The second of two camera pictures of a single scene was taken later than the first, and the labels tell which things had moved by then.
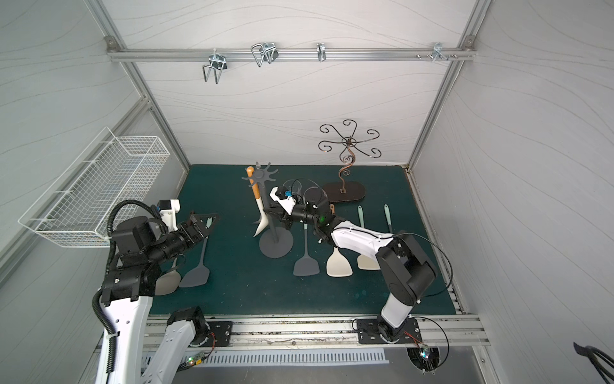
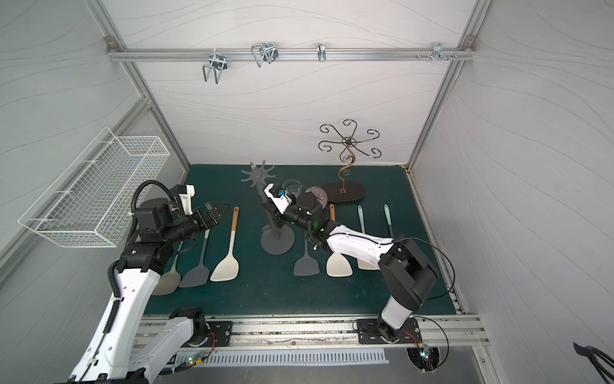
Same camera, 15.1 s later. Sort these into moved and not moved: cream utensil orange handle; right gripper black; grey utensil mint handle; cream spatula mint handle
Moved: cream utensil orange handle
Not moved: right gripper black; cream spatula mint handle; grey utensil mint handle
